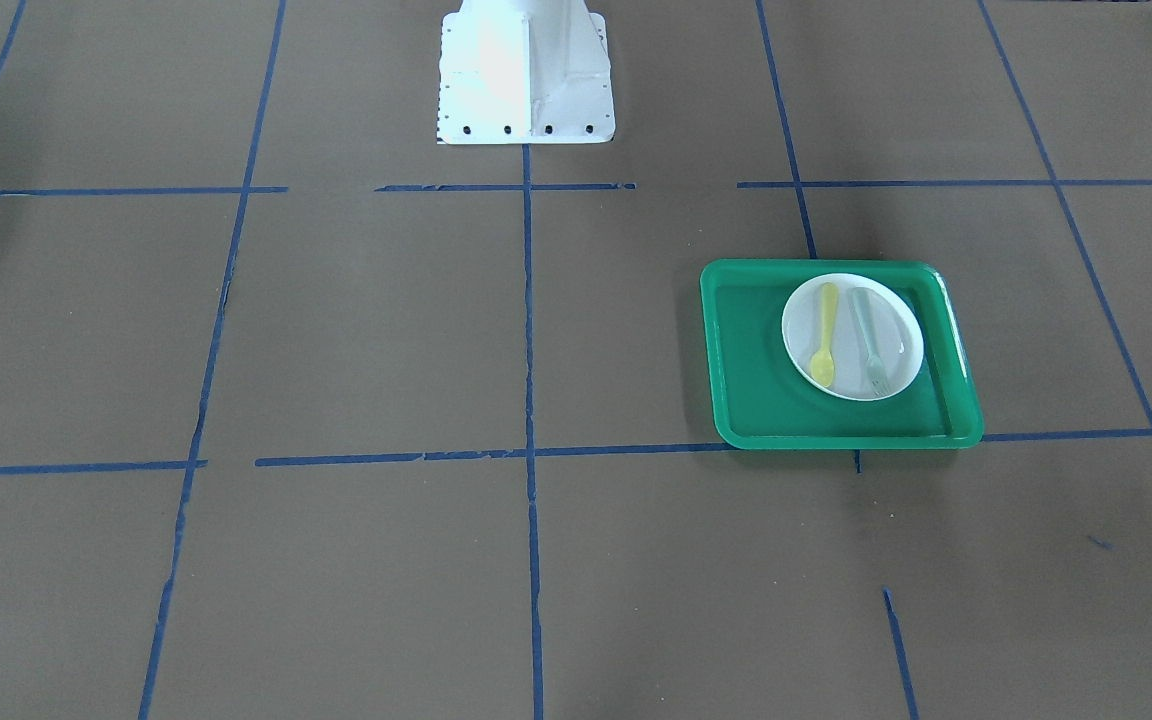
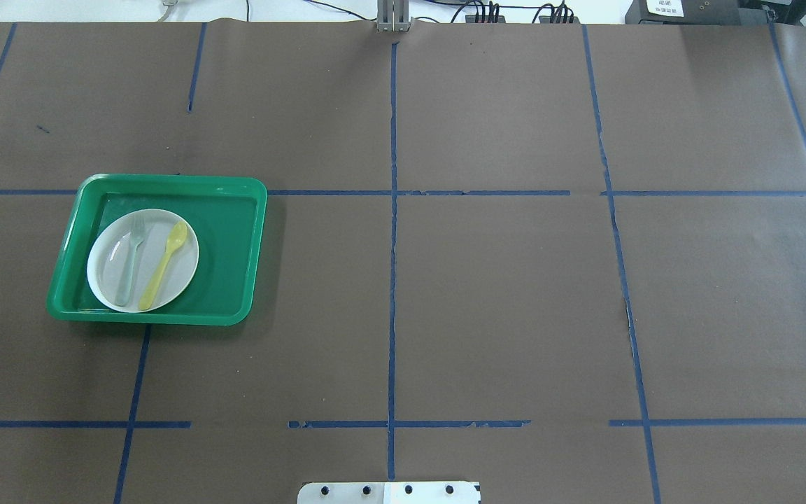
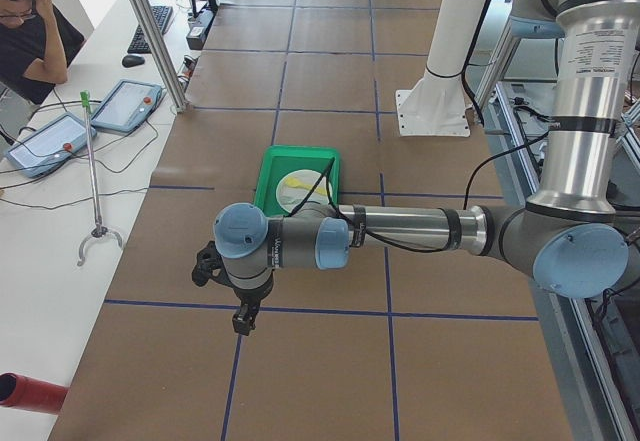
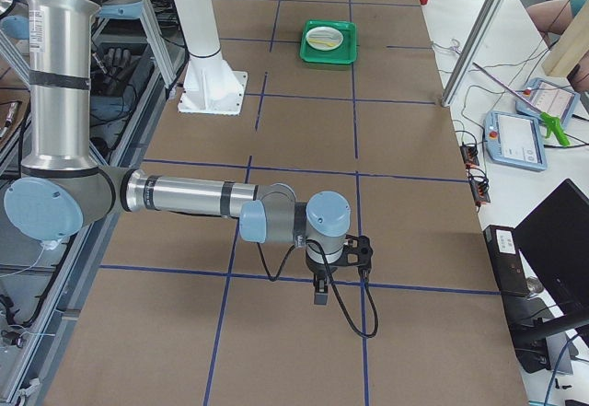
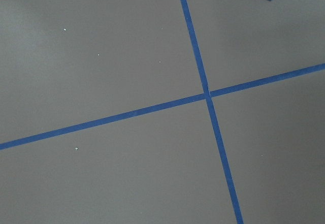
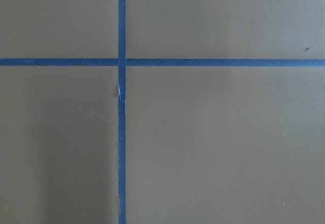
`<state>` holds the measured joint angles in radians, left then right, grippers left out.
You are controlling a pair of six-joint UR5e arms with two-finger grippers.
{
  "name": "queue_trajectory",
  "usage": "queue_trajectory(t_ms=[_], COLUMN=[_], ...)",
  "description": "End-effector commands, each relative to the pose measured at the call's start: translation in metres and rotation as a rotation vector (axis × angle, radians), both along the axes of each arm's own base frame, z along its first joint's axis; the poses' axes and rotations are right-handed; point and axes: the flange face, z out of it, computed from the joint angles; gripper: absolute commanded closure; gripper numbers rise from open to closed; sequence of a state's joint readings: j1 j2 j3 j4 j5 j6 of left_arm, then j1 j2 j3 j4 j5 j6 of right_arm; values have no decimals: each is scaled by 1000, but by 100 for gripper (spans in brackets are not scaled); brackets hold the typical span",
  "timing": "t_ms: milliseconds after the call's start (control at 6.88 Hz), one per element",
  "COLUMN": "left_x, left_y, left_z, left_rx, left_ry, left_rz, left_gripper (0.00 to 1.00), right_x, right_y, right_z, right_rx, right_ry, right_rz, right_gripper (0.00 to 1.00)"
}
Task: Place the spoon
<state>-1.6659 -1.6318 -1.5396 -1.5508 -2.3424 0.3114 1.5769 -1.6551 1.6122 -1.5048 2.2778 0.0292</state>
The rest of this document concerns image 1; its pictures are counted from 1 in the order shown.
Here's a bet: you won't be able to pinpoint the yellow plastic spoon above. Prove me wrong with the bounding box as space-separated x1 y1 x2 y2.
809 282 838 389

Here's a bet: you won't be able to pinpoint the green plastic tray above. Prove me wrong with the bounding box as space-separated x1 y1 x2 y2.
700 259 986 450

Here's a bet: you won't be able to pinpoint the white round plate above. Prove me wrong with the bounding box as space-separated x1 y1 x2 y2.
780 273 925 404

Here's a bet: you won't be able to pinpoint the pale green plastic fork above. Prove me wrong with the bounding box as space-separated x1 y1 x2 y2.
849 287 890 397

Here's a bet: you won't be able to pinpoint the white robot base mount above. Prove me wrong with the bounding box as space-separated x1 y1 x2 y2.
435 1 617 145

